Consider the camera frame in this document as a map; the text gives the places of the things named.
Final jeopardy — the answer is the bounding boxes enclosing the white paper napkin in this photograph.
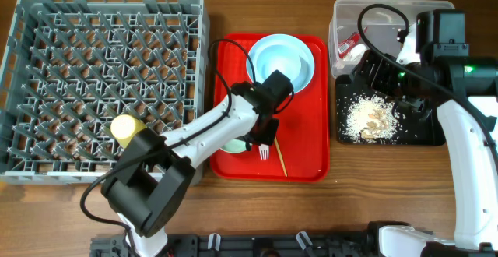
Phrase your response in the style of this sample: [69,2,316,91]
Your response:
[343,44,368,62]

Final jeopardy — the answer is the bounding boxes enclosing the red snack wrapper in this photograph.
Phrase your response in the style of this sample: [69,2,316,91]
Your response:
[338,31,362,60]

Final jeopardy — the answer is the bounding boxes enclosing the rice and food scraps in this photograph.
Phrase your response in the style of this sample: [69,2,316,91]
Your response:
[338,93,402,144]

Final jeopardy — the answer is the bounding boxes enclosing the small light blue bowl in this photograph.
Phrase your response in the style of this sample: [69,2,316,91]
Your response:
[249,44,314,93]

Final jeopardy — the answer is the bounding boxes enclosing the yellow plastic cup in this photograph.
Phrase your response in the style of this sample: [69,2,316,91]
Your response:
[110,114,146,148]

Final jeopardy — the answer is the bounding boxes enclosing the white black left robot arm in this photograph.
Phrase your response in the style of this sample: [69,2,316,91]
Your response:
[101,81,293,256]

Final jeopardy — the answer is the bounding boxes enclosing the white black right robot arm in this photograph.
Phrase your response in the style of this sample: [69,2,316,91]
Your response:
[352,51,497,256]

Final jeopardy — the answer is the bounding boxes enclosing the clear plastic waste bin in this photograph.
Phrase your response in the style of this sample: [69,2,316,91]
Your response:
[328,0,454,77]

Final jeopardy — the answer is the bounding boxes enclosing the black waste tray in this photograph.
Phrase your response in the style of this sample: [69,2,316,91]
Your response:
[335,75,445,146]

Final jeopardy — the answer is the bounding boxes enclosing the grey dishwasher rack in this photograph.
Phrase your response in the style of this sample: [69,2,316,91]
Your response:
[1,0,209,185]

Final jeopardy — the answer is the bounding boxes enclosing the wooden chopstick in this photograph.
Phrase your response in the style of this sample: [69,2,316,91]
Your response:
[274,137,288,177]

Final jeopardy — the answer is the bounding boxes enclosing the white plastic fork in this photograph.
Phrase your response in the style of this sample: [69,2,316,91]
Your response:
[259,144,269,160]

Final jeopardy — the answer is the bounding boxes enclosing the green saucer bowl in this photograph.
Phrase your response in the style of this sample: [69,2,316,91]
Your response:
[220,139,252,153]

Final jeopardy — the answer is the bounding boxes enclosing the red plastic serving tray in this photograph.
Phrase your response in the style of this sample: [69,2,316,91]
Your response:
[210,35,330,183]

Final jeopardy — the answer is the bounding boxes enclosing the large light blue plate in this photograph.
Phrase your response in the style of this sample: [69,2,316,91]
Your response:
[246,34,315,93]

